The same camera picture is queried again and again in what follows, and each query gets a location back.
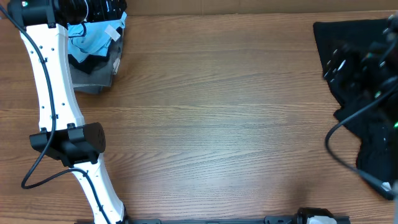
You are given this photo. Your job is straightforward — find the light blue printed t-shirt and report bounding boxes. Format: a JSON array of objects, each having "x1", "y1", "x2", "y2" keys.
[{"x1": 68, "y1": 12, "x2": 127, "y2": 62}]

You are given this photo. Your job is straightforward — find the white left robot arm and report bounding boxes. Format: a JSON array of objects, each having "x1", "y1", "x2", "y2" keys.
[{"x1": 1, "y1": 0, "x2": 129, "y2": 223}]

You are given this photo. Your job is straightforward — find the black folded garment on stack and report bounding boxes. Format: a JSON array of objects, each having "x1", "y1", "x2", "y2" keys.
[{"x1": 68, "y1": 24, "x2": 124, "y2": 74}]

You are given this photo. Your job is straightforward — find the white folded garment under stack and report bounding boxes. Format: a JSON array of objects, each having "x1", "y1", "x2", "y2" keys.
[{"x1": 113, "y1": 28, "x2": 124, "y2": 75}]

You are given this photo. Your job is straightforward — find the grey folded shorts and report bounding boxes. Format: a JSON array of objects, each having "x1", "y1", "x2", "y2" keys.
[{"x1": 68, "y1": 46, "x2": 116, "y2": 95}]

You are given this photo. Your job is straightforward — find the black garment at right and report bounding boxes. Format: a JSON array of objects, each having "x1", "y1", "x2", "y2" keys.
[{"x1": 312, "y1": 18, "x2": 398, "y2": 200}]

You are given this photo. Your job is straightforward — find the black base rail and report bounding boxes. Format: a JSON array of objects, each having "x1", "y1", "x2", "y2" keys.
[{"x1": 126, "y1": 216, "x2": 294, "y2": 224}]

